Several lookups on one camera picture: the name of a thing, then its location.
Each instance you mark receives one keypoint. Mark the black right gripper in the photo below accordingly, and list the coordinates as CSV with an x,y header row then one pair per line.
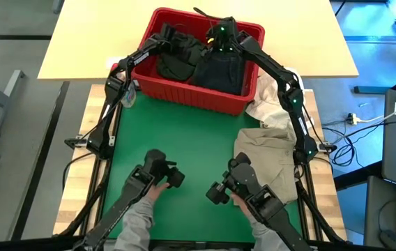
x,y
224,35

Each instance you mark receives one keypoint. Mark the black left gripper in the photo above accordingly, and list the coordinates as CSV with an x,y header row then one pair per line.
x,y
178,42

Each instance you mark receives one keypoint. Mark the black garment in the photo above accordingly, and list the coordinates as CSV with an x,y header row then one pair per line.
x,y
177,68

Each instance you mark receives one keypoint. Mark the dark jeans with stitching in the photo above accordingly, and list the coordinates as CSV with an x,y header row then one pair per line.
x,y
219,73

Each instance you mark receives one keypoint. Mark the khaki shorts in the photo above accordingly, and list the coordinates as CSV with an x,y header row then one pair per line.
x,y
271,157

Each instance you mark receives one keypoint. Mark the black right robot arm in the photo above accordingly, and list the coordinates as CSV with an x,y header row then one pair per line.
x,y
288,90

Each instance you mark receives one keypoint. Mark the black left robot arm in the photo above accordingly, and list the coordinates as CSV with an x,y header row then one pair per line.
x,y
114,87

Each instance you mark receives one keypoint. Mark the person's forearm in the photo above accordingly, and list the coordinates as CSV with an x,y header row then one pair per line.
x,y
135,226
267,238

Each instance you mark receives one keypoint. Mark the red plastic bin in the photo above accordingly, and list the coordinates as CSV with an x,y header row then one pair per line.
x,y
184,94

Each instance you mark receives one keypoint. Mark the white paper label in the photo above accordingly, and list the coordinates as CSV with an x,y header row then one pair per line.
x,y
112,61

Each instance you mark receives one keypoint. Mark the spray bottle red trigger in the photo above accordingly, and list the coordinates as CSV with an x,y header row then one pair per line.
x,y
129,97

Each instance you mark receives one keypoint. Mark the cream white garment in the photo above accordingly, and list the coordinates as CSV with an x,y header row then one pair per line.
x,y
267,101

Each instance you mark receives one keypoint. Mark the green table mat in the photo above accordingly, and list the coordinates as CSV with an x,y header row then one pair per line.
x,y
191,132

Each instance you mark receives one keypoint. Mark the light wooden table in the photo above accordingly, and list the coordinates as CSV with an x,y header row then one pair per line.
x,y
79,35

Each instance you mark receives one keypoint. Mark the person's hand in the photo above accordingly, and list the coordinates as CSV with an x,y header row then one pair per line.
x,y
241,205
156,191

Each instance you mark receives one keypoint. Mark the white power plug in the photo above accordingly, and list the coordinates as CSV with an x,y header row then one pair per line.
x,y
353,119

